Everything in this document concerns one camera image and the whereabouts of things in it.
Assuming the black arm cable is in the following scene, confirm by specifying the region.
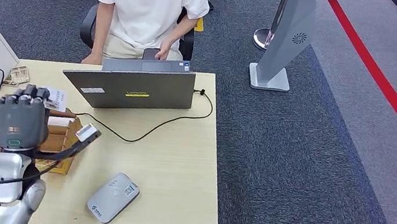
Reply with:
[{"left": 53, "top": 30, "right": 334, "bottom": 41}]
[{"left": 0, "top": 151, "right": 60, "bottom": 212}]

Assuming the person's left hand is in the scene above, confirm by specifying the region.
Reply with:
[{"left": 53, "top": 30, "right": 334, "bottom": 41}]
[{"left": 154, "top": 37, "right": 174, "bottom": 62}]

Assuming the grey kiosk stand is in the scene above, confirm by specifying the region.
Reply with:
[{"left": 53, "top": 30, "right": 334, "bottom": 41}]
[{"left": 246, "top": 0, "right": 320, "bottom": 97}]

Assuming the black office chair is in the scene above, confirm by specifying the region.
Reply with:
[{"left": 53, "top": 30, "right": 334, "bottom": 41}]
[{"left": 77, "top": 0, "right": 201, "bottom": 64}]

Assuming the grey laptop computer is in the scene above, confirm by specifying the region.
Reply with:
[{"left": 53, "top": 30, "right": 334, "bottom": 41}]
[{"left": 59, "top": 44, "right": 199, "bottom": 122}]

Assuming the grey card reader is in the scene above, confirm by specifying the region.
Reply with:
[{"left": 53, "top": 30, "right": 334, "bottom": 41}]
[{"left": 85, "top": 168, "right": 143, "bottom": 224}]

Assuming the beige patterned card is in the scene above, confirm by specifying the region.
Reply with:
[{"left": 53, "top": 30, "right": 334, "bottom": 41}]
[{"left": 3, "top": 63, "right": 33, "bottom": 89}]

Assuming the person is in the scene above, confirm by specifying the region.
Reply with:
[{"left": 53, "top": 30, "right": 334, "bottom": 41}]
[{"left": 81, "top": 0, "right": 212, "bottom": 81}]

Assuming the white printed paper sheet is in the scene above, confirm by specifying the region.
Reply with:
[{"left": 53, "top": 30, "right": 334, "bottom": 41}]
[{"left": 42, "top": 86, "right": 70, "bottom": 113}]

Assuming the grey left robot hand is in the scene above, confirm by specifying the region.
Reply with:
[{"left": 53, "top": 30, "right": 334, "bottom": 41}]
[{"left": 0, "top": 80, "right": 56, "bottom": 156}]

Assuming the red barrier belt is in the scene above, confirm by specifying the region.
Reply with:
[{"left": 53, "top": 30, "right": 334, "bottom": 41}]
[{"left": 299, "top": 0, "right": 397, "bottom": 165}]

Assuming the black laptop power cable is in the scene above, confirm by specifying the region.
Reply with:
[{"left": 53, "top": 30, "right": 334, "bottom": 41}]
[{"left": 70, "top": 71, "right": 217, "bottom": 154}]

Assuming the person's right hand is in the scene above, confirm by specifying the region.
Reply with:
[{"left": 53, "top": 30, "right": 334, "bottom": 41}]
[{"left": 81, "top": 52, "right": 103, "bottom": 67}]

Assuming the chrome stanchion post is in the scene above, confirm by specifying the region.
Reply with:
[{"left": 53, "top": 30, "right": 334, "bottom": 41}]
[{"left": 251, "top": 0, "right": 290, "bottom": 54}]

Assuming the wooden card organizer box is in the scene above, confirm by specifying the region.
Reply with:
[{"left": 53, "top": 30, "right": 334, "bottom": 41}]
[{"left": 0, "top": 98, "right": 85, "bottom": 178}]

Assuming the dark smartphone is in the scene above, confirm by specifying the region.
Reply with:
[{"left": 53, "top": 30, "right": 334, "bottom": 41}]
[{"left": 142, "top": 46, "right": 162, "bottom": 63}]

